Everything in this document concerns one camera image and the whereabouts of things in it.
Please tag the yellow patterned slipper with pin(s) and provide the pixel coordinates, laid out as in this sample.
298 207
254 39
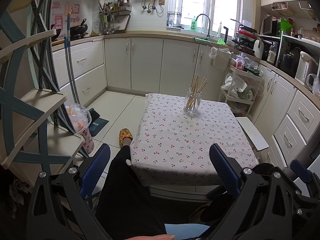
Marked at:
125 137

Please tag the person's left hand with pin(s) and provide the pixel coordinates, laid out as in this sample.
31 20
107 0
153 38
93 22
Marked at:
158 237

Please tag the blue dustpan with brush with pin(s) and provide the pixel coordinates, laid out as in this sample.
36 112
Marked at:
97 123

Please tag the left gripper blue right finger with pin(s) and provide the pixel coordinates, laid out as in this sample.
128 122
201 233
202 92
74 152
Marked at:
227 168

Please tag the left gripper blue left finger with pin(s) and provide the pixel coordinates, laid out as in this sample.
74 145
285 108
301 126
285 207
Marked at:
92 168

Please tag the mop with metal pole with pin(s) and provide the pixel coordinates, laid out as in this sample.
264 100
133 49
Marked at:
67 44

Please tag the green dish soap bottle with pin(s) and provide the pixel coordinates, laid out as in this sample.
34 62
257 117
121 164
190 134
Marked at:
193 25

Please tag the clear glass jar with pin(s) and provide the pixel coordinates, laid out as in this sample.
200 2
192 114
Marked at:
191 113

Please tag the cherry print tablecloth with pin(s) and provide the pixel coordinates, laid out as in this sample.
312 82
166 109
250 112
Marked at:
171 147

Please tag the wall utensil spice rack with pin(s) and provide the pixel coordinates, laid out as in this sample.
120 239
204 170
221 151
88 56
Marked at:
114 16

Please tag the black microwave oven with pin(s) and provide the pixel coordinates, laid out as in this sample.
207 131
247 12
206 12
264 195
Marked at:
270 27

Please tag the stacked pans and pots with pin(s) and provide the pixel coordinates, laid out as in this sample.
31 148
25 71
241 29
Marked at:
244 38

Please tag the hanging white trash bin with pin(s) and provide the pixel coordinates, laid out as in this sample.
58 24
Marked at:
220 58

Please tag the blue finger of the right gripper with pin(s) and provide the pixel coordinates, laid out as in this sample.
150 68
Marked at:
303 174

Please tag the white electric kettle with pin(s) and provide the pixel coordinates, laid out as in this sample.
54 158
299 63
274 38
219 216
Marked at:
307 65

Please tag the floral trash bin with bag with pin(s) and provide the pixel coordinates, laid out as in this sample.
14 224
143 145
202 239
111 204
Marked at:
81 120

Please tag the black wok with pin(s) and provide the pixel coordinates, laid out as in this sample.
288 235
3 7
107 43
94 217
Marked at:
79 29

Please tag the white rolling storage cart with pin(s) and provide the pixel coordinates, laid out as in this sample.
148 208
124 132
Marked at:
243 83

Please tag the chrome kitchen faucet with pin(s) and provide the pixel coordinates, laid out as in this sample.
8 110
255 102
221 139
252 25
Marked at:
206 24

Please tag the white thermos jug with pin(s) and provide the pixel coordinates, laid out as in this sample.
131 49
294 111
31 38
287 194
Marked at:
258 48

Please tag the white stool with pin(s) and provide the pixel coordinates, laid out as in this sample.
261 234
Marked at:
256 139

